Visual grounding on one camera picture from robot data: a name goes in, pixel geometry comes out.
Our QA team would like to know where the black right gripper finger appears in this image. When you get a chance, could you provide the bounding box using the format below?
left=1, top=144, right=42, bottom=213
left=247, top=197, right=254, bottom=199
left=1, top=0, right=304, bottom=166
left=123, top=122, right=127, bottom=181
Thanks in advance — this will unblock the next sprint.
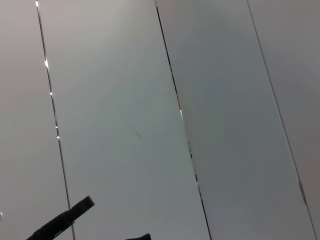
left=26, top=195, right=96, bottom=240
left=124, top=233, right=152, bottom=240

